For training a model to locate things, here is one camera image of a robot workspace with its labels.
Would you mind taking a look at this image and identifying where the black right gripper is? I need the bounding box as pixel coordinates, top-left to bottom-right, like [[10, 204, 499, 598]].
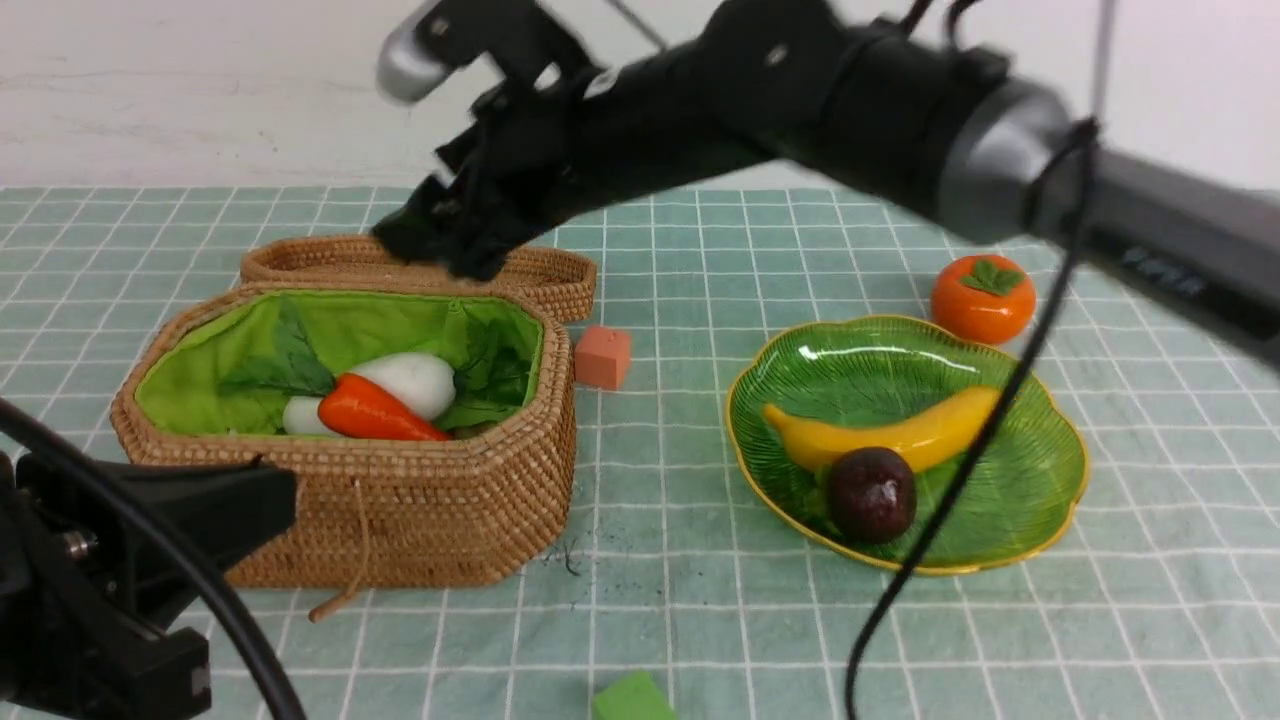
[[371, 60, 768, 281]]

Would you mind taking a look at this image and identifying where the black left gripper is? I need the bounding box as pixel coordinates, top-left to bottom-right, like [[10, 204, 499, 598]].
[[1, 454, 297, 719]]

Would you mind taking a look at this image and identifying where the white radish with leaves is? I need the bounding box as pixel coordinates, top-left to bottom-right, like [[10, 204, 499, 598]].
[[275, 304, 538, 439]]

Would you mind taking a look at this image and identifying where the orange carrot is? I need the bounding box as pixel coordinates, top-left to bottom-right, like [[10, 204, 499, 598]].
[[221, 300, 453, 442]]

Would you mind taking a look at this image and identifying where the dark purple mangosteen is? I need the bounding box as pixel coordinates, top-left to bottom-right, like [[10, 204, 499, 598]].
[[824, 446, 916, 544]]

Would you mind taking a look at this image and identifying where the orange persimmon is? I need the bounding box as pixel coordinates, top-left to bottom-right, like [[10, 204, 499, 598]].
[[931, 254, 1038, 346]]

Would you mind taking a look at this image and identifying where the yellow banana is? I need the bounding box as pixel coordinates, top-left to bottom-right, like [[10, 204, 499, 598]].
[[762, 386, 1001, 473]]

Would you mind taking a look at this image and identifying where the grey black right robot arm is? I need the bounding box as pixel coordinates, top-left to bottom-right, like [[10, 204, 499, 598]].
[[371, 1, 1279, 366]]

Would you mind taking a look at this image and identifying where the woven wicker basket lid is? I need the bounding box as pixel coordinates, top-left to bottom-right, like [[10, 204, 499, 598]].
[[239, 234, 596, 323]]

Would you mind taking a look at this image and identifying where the salmon pink foam cube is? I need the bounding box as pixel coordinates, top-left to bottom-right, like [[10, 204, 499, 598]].
[[573, 325, 634, 391]]

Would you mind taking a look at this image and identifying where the woven wicker basket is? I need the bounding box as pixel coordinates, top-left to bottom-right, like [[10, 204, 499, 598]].
[[110, 282, 577, 589]]

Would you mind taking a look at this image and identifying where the green foam cube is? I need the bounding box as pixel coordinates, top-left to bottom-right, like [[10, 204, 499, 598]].
[[591, 671, 678, 720]]

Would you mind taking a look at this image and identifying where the green leaf-shaped glass plate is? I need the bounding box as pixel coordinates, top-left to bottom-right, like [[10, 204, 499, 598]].
[[724, 315, 1089, 575]]

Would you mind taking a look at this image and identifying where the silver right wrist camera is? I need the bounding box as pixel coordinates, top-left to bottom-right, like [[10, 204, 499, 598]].
[[376, 1, 603, 105]]

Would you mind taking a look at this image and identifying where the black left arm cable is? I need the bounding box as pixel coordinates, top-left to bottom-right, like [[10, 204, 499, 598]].
[[0, 398, 308, 720]]

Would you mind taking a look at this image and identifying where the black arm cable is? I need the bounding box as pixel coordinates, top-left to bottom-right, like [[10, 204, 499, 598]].
[[0, 398, 308, 720], [845, 0, 1101, 720]]

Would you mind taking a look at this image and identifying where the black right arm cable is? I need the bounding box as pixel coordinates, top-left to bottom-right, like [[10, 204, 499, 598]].
[[845, 0, 1101, 720]]

